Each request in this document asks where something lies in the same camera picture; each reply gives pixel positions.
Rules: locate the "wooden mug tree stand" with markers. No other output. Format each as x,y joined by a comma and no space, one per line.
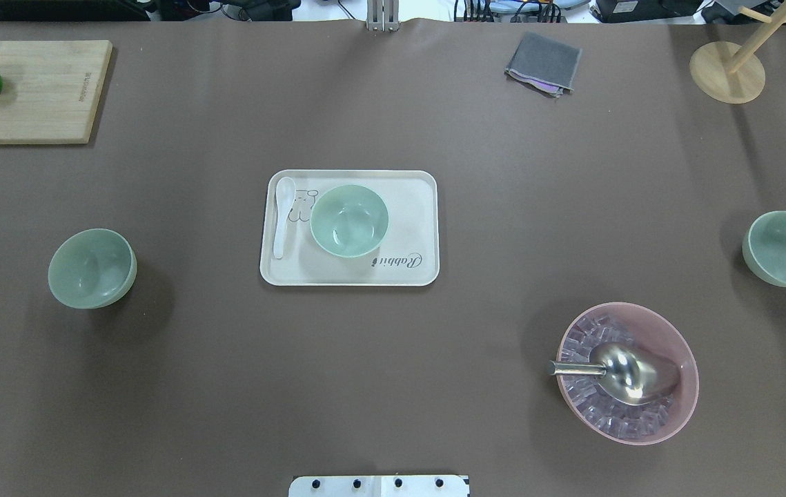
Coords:
732,73

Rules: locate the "metal ice scoop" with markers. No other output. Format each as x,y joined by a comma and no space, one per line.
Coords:
628,374

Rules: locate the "pink bowl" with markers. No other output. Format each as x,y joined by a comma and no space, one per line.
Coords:
654,334

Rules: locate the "clear ice cubes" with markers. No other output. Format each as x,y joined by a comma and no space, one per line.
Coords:
595,406

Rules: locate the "grey folded cloth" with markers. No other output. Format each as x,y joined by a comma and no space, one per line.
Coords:
544,64

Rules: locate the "cream rabbit tray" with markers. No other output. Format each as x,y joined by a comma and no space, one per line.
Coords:
409,256

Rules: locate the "green bowl on tray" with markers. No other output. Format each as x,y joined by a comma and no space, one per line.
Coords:
349,221

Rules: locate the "white ceramic spoon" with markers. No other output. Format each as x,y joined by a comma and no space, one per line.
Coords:
284,197

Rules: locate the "wooden cutting board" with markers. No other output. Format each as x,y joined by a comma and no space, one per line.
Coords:
51,90

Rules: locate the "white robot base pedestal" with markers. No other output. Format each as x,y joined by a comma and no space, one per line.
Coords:
381,485

